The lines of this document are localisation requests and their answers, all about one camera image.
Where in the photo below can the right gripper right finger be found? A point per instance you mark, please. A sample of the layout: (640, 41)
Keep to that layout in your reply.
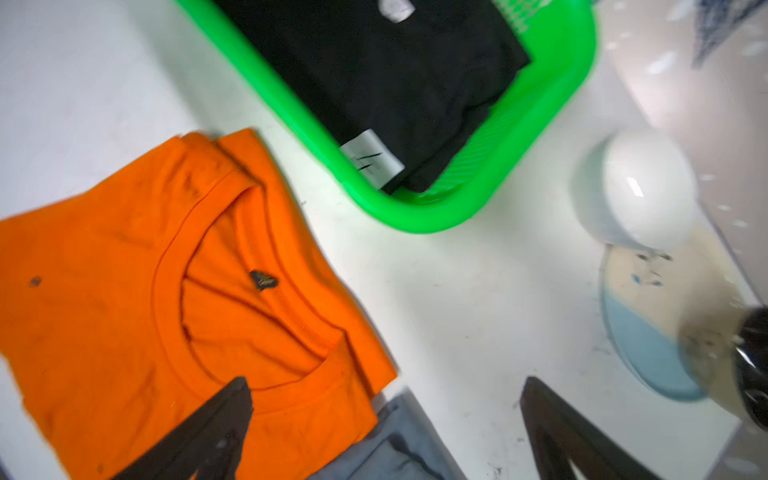
(563, 441)

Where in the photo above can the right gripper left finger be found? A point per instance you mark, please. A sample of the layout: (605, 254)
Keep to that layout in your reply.
(206, 445)

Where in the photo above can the grey t-shirt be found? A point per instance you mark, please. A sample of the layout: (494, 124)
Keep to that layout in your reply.
(403, 445)

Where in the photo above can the orange t-shirt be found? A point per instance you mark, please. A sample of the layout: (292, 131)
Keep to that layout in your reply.
(125, 308)

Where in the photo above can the black t-shirt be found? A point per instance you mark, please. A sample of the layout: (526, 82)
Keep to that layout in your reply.
(400, 85)

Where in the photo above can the green plastic basket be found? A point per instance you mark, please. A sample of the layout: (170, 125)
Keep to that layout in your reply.
(560, 35)

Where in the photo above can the beige and blue plate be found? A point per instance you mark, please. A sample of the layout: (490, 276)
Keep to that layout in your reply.
(670, 314)

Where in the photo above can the black bowl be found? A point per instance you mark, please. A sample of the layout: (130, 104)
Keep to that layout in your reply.
(727, 358)

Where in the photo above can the white small bowl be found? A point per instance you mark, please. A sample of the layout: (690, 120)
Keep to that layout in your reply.
(636, 189)

